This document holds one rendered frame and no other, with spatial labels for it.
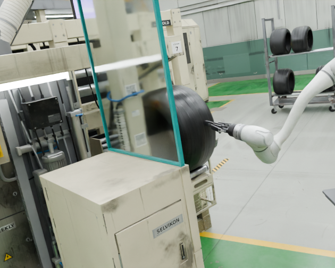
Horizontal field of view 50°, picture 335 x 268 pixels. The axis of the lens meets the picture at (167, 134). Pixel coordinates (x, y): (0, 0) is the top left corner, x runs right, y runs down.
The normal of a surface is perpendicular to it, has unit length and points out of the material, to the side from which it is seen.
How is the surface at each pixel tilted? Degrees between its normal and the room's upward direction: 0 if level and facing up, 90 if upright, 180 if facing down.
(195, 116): 67
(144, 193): 90
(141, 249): 90
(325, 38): 90
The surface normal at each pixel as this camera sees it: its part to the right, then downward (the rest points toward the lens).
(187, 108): 0.44, -0.47
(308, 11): -0.51, 0.29
